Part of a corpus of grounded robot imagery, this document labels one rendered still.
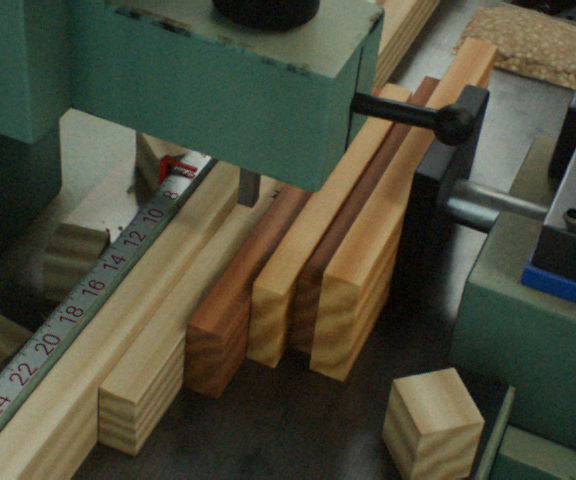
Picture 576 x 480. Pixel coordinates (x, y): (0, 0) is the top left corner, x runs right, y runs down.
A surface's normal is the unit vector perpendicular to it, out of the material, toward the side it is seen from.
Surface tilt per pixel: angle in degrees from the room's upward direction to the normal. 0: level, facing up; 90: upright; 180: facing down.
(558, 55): 27
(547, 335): 90
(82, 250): 0
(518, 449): 0
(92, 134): 0
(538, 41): 13
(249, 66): 90
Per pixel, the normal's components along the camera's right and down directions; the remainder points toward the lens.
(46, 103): 0.92, 0.33
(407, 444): -0.94, 0.15
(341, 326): -0.39, 0.59
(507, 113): 0.09, -0.74
